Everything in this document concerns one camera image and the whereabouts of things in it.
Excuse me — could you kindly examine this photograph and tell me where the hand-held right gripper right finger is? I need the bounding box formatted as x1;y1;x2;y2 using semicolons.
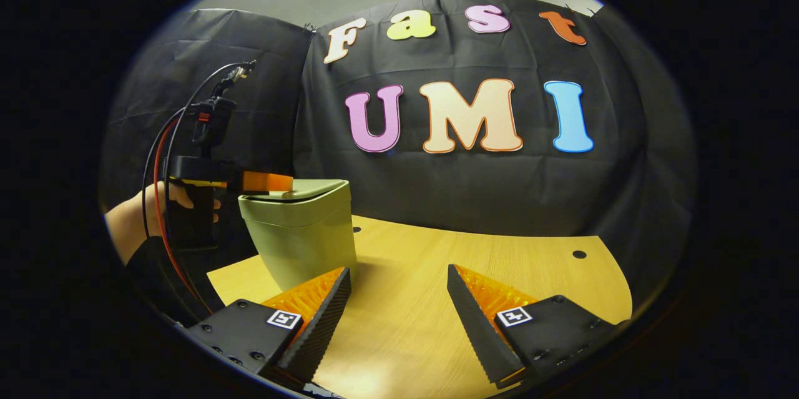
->
446;264;628;387

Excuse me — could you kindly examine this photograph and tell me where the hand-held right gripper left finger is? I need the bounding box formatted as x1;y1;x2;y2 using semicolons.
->
178;266;352;387

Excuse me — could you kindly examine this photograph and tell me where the green desktop garbage bin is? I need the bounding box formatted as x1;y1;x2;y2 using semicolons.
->
237;179;358;292

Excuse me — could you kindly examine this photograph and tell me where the wooden desktop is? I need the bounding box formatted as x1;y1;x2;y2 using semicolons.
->
206;215;633;399

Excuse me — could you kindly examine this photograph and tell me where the black backdrop cloth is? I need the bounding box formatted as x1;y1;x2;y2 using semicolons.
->
99;0;697;325

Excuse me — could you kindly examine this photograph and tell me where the black cable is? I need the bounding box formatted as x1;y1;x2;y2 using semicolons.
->
141;62;250;242

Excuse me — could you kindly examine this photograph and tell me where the red cable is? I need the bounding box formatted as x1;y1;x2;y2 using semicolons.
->
153;115;216;317

